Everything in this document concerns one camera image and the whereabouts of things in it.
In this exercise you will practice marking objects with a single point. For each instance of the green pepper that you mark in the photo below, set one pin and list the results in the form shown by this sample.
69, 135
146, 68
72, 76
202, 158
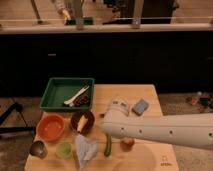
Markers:
108, 145

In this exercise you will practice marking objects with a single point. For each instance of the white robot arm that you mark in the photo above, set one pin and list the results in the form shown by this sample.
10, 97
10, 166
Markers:
192, 130

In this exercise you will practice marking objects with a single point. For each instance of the dark brown bowl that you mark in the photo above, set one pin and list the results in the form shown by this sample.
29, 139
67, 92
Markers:
76, 117

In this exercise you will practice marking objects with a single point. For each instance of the yellow item in bowl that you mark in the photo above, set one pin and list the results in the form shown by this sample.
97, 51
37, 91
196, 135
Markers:
82, 122

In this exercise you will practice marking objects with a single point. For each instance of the red bowl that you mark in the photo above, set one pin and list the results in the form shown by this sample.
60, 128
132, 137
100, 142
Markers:
50, 128

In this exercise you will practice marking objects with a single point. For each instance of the dark brown item in tray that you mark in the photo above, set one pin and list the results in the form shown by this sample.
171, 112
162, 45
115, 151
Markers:
82, 99

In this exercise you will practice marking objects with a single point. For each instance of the blue sponge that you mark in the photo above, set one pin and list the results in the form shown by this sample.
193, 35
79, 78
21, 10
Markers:
140, 107

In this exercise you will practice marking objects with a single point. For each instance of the white plastic spoon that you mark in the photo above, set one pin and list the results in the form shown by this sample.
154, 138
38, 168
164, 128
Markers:
70, 102

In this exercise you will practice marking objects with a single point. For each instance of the green plastic tray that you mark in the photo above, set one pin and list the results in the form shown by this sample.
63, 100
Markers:
59, 90

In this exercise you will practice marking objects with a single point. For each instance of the red tomato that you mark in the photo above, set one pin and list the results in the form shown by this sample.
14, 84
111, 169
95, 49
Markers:
128, 142

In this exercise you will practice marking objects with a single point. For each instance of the light blue cloth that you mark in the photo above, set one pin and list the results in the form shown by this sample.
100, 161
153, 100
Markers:
86, 149

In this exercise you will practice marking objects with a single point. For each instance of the small green cup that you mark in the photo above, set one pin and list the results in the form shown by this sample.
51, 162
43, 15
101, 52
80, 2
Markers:
63, 150

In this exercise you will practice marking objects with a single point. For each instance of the black tripod stand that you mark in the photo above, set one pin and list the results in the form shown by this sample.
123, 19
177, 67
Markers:
10, 116

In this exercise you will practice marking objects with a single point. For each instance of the metal cup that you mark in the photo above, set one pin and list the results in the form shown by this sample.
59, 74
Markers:
38, 149

